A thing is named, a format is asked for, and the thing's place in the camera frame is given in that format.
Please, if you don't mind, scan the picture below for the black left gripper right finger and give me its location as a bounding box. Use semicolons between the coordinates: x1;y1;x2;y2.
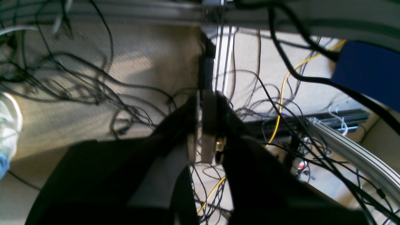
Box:
202;90;369;225

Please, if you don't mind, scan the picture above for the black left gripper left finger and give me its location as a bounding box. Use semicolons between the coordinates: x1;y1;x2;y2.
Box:
25;96;199;225

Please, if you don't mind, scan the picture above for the black power strip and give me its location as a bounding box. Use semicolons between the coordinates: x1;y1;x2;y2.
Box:
244;109;370;140

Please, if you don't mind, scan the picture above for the blue jeans leg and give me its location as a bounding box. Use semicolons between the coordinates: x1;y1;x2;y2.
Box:
0;153;10;179

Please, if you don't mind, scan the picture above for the white sneaker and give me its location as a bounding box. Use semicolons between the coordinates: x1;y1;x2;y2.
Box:
0;92;23;160

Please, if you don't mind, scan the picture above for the blue box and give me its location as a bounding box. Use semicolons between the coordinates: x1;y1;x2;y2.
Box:
331;41;400;112

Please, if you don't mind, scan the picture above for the yellow cable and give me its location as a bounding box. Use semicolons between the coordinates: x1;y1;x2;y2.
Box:
197;39;347;215

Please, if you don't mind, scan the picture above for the aluminium frame rail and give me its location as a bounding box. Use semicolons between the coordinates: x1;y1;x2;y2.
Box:
211;26;236;95

